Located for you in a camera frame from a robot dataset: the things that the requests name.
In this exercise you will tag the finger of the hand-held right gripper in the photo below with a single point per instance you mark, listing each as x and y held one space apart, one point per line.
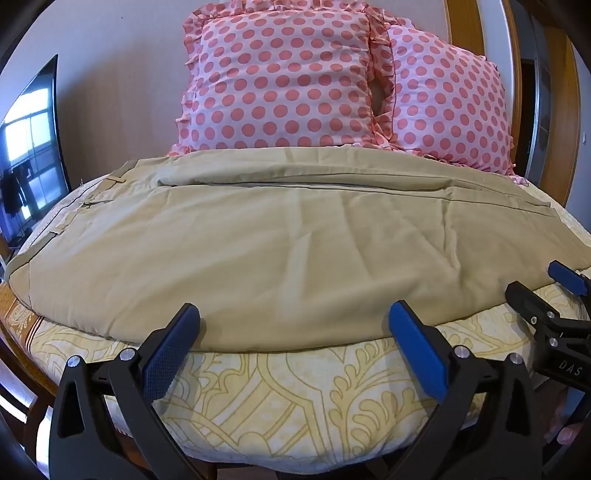
569 277
531 302

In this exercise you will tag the person's right hand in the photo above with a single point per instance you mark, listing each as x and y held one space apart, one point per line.
566 434

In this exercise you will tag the wooden bed frame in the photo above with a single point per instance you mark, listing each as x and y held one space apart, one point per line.
18 369

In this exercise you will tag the pink polka dot ruffled pillow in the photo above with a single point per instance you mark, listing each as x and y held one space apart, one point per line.
281 83
443 101

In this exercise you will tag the khaki pants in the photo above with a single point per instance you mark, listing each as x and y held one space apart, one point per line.
277 258

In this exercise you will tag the flat screen television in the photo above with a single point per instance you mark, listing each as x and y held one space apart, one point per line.
32 161

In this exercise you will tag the yellow patterned bed sheet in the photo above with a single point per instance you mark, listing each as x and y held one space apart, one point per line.
277 406

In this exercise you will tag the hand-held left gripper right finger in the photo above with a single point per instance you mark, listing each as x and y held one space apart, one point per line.
419 353

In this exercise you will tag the wooden door frame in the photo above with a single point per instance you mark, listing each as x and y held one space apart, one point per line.
561 115

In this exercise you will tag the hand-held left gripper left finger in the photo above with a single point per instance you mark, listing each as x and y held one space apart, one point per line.
170 353

